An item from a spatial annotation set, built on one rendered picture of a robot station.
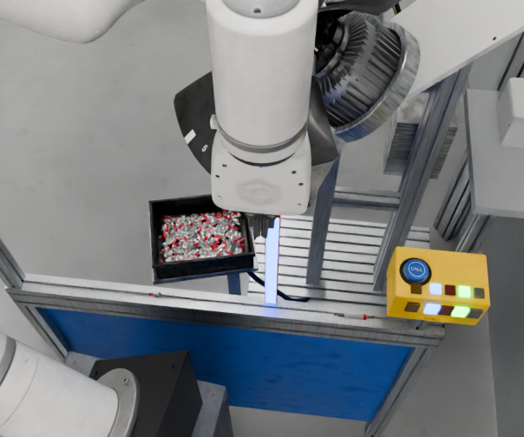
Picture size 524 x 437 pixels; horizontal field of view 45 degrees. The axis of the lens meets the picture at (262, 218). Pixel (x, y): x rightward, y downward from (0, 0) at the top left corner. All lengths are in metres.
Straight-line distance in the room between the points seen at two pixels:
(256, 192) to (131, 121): 2.14
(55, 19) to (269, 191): 0.26
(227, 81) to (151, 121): 2.24
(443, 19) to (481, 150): 0.37
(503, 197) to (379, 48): 0.47
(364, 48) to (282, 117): 0.77
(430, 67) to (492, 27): 0.13
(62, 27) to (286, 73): 0.17
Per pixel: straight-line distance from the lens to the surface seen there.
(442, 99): 1.45
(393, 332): 1.33
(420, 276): 1.12
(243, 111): 0.53
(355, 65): 1.28
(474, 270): 1.17
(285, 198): 0.65
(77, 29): 0.51
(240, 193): 0.65
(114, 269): 2.38
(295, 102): 0.53
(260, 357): 1.58
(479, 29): 1.28
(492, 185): 1.55
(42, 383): 0.93
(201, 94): 1.43
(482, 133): 1.64
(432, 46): 1.35
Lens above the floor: 2.05
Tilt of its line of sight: 58 degrees down
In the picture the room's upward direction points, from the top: straight up
